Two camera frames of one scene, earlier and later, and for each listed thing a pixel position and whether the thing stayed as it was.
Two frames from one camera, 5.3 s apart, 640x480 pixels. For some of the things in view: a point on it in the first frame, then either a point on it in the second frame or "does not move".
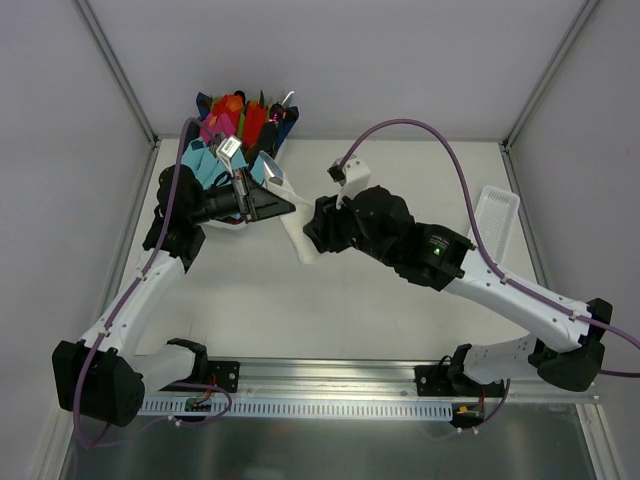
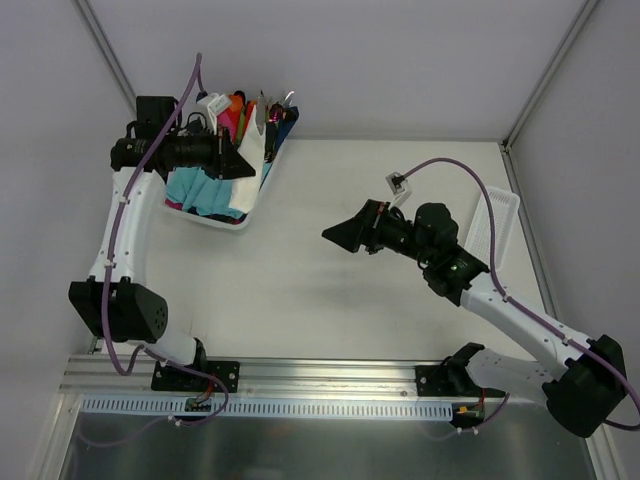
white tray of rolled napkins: [234, 135] does not move
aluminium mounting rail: [350, 379] does not move
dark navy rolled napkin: [289, 118] does not move
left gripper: [246, 200] → [220, 156]
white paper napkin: [294, 224] → [252, 150]
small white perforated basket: [496, 213] does not move
